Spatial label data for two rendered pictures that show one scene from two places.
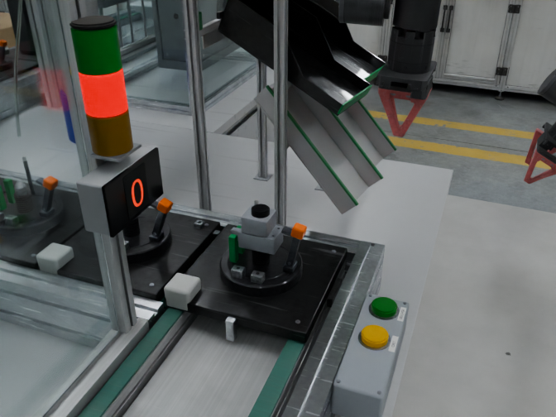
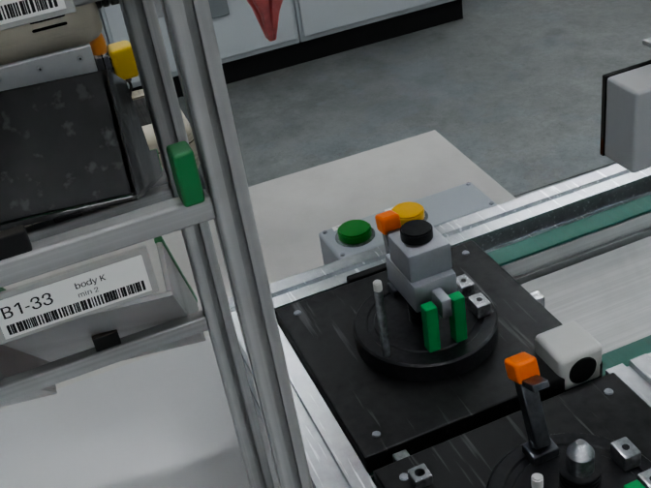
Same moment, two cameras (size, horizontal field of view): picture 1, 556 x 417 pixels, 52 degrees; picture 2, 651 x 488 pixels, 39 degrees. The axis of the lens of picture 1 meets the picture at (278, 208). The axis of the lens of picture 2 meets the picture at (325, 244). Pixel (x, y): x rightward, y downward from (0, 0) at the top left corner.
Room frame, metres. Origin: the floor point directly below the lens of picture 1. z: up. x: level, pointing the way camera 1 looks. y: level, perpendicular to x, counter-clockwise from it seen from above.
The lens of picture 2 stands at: (1.28, 0.53, 1.55)
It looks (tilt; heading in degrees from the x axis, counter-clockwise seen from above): 33 degrees down; 233
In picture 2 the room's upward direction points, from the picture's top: 9 degrees counter-clockwise
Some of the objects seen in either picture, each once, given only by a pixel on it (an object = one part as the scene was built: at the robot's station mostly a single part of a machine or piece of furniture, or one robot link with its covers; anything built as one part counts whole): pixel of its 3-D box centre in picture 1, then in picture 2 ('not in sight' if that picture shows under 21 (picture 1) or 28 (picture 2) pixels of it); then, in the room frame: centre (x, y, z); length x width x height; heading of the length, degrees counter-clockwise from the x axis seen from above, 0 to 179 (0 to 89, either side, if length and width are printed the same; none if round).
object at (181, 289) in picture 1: (183, 291); (568, 355); (0.73, 0.15, 0.97); 0.05 x 0.05 x 0.04; 69
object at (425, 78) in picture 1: (409, 54); not in sight; (0.76, -0.18, 1.35); 0.10 x 0.07 x 0.07; 159
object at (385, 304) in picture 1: (384, 309); (355, 234); (0.70, -0.17, 0.96); 0.04 x 0.04 x 0.02
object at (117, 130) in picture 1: (110, 130); not in sight; (0.65, 0.21, 1.28); 0.05 x 0.05 x 0.05
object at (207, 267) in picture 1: (261, 275); (426, 340); (0.79, 0.03, 0.96); 0.24 x 0.24 x 0.02; 69
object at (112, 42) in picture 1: (97, 47); not in sight; (0.65, 0.21, 1.38); 0.05 x 0.05 x 0.05
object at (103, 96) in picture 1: (103, 90); not in sight; (0.65, 0.21, 1.33); 0.05 x 0.05 x 0.05
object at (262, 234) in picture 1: (255, 225); (423, 263); (0.79, 0.04, 1.06); 0.08 x 0.04 x 0.07; 69
